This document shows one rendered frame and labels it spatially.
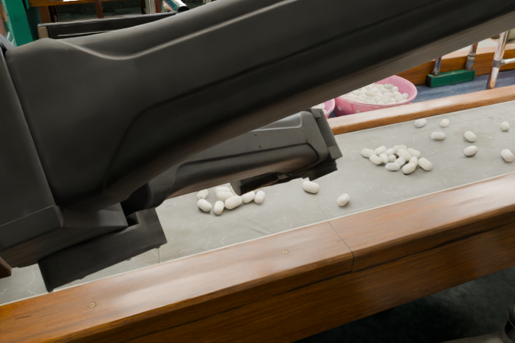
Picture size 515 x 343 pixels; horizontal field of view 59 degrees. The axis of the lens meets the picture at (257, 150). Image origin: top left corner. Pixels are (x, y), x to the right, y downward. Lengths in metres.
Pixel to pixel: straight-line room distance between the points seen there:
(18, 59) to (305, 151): 0.35
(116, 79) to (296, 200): 0.81
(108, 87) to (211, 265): 0.63
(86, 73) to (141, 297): 0.60
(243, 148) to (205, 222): 0.54
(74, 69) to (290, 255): 0.66
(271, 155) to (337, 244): 0.43
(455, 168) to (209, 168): 0.88
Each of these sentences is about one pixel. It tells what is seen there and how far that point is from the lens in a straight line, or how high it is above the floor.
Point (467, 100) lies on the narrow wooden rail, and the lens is 1.46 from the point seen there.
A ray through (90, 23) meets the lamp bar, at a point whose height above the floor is 1.11.
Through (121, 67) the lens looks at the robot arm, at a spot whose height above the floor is 1.25.
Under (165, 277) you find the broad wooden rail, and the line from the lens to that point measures 0.77.
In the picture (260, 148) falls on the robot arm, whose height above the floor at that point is 1.11.
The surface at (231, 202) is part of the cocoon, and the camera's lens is 0.92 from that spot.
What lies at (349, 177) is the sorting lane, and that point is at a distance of 1.04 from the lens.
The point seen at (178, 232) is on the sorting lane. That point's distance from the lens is 0.89.
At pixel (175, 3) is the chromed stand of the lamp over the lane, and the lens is 0.88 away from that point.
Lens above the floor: 1.31
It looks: 30 degrees down
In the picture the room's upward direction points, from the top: straight up
